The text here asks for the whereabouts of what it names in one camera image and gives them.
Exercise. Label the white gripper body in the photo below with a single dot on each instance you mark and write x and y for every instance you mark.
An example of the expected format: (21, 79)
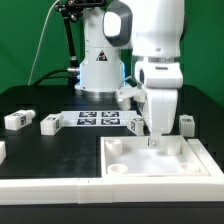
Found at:
(160, 82)

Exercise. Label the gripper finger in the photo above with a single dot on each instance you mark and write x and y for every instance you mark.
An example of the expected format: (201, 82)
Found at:
(154, 139)

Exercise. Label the white square tabletop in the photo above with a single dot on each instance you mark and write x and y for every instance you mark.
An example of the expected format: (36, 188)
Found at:
(131, 156)

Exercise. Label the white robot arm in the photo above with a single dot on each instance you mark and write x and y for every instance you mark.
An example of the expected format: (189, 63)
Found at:
(131, 51)

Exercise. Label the white obstacle fence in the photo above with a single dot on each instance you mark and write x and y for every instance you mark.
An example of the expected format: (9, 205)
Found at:
(113, 189)

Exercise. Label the white fiducial marker sheet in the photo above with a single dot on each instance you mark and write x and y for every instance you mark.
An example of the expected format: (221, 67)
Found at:
(96, 118)

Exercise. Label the white block left edge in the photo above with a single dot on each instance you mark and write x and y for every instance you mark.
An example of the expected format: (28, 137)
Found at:
(2, 151)

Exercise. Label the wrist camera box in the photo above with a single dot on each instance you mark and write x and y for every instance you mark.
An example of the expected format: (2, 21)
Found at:
(124, 95)

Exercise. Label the black camera stand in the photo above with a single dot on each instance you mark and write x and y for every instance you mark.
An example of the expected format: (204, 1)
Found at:
(72, 11)

